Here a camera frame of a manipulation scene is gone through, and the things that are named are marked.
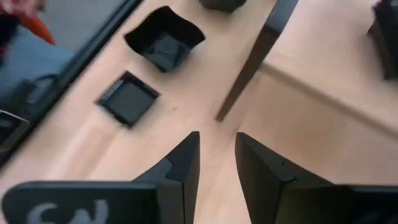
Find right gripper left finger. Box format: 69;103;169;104
1;131;200;224

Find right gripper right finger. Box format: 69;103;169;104
234;132;398;224

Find black square mini plate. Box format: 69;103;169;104
368;0;398;81
95;70;161;129

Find black square wavy mini bowl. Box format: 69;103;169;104
198;0;248;13
123;5;206;73

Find person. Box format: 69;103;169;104
0;14;75;105

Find orange curved object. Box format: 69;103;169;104
17;11;56;46

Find person's hand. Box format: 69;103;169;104
0;0;46;17

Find wooden shelf black metal frame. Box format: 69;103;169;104
215;0;398;133

